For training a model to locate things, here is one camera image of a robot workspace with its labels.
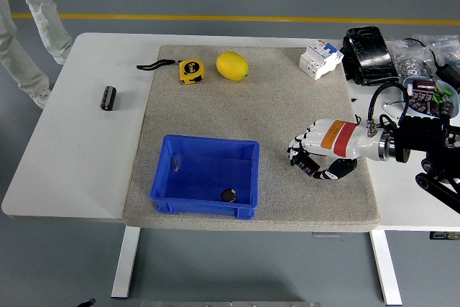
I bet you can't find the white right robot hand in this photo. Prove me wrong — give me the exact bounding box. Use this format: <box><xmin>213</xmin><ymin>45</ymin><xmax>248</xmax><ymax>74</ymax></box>
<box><xmin>286</xmin><ymin>118</ymin><xmax>384</xmax><ymax>181</ymax></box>

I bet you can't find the large dark battery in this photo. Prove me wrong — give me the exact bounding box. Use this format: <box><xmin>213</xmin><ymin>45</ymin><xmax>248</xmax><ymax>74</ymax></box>
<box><xmin>408</xmin><ymin>91</ymin><xmax>432</xmax><ymax>116</ymax></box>
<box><xmin>412</xmin><ymin>78</ymin><xmax>436</xmax><ymax>94</ymax></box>

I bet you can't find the blue plastic box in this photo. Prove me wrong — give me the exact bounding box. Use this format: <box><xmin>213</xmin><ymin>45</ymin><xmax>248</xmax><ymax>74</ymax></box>
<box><xmin>149</xmin><ymin>134</ymin><xmax>260</xmax><ymax>220</ymax></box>

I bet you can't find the white table leg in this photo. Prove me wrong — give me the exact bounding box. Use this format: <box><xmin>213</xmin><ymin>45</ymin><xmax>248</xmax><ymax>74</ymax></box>
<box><xmin>369</xmin><ymin>229</ymin><xmax>403</xmax><ymax>306</ymax></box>
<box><xmin>110</xmin><ymin>227</ymin><xmax>141</xmax><ymax>300</ymax></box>

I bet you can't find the white circuit breaker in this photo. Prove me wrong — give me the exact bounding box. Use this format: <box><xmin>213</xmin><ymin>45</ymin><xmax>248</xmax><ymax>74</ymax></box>
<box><xmin>298</xmin><ymin>40</ymin><xmax>344</xmax><ymax>81</ymax></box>

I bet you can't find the black wrapped case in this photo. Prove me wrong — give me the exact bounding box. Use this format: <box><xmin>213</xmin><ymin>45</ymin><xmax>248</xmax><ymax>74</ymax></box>
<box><xmin>341</xmin><ymin>26</ymin><xmax>400</xmax><ymax>87</ymax></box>

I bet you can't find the grey-brown table mat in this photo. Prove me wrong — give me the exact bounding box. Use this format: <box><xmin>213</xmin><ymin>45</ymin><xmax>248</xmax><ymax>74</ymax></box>
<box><xmin>121</xmin><ymin>45</ymin><xmax>381</xmax><ymax>233</ymax></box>

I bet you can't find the clear bag of nuts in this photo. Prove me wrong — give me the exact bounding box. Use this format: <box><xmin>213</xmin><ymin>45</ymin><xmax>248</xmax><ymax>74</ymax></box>
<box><xmin>390</xmin><ymin>39</ymin><xmax>434</xmax><ymax>78</ymax></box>

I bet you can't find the green plastic piece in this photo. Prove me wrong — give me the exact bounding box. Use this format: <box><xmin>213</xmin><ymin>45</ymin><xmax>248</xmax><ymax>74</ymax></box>
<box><xmin>433</xmin><ymin>89</ymin><xmax>453</xmax><ymax>104</ymax></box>

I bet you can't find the light blue bowl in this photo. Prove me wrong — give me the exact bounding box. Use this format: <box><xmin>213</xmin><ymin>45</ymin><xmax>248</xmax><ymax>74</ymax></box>
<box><xmin>401</xmin><ymin>75</ymin><xmax>460</xmax><ymax>121</ymax></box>

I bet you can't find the yellow lemon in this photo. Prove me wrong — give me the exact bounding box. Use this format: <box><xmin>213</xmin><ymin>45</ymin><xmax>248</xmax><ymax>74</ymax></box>
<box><xmin>216</xmin><ymin>51</ymin><xmax>249</xmax><ymax>81</ymax></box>

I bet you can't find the clear bag of hardware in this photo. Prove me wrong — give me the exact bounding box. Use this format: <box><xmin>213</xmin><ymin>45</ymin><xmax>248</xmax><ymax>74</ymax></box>
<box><xmin>413</xmin><ymin>35</ymin><xmax>460</xmax><ymax>67</ymax></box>

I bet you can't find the black table control panel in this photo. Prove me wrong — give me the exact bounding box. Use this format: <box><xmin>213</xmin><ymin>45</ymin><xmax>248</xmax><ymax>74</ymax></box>
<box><xmin>429</xmin><ymin>230</ymin><xmax>460</xmax><ymax>241</ymax></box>

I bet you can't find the yellow tape measure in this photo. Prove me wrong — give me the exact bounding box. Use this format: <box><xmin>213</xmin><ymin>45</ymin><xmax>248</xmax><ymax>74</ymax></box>
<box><xmin>136</xmin><ymin>58</ymin><xmax>206</xmax><ymax>86</ymax></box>

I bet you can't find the person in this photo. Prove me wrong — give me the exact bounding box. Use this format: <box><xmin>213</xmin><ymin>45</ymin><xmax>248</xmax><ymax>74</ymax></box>
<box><xmin>0</xmin><ymin>0</ymin><xmax>75</xmax><ymax>110</ymax></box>

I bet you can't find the silver wire ring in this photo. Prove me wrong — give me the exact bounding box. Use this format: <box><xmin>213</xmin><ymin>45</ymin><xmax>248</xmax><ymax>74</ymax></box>
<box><xmin>380</xmin><ymin>100</ymin><xmax>407</xmax><ymax>120</ymax></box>

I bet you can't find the black power adapter with cord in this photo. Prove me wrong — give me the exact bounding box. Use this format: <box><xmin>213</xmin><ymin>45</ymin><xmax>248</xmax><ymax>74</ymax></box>
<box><xmin>401</xmin><ymin>37</ymin><xmax>460</xmax><ymax>88</ymax></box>

